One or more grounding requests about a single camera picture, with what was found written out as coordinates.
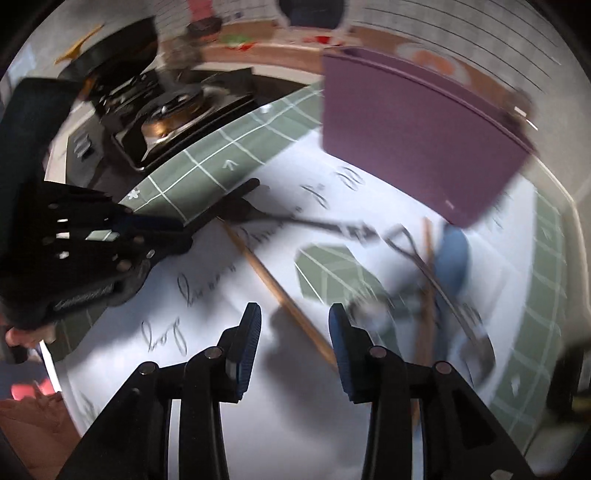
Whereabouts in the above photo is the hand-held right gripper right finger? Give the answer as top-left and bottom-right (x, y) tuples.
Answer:
(328, 303), (536, 480)

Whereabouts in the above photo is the black wok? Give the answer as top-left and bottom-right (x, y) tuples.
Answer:
(69, 16), (161, 93)

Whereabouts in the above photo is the blue spoon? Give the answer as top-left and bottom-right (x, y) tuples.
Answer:
(431, 225), (471, 305)

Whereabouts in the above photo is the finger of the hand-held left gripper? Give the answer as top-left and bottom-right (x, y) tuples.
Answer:
(44, 187), (186, 237)
(50, 233), (195, 306)

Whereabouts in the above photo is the person's left hand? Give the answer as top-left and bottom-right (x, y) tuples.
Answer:
(4, 323), (56, 365)

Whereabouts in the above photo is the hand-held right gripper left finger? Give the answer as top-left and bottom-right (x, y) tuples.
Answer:
(55, 302), (263, 480)

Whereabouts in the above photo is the green and white printed mat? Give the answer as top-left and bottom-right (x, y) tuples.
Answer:
(46, 88), (578, 480)

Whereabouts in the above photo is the purple plastic tray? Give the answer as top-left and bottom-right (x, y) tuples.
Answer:
(321, 46), (537, 230)

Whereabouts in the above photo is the black gas stove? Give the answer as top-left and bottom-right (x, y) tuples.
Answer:
(69, 68), (259, 172)

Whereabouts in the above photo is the metal fork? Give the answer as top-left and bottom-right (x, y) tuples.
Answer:
(242, 203), (377, 241)

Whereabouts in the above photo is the wooden chopstick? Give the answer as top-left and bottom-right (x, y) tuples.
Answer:
(216, 218), (340, 371)

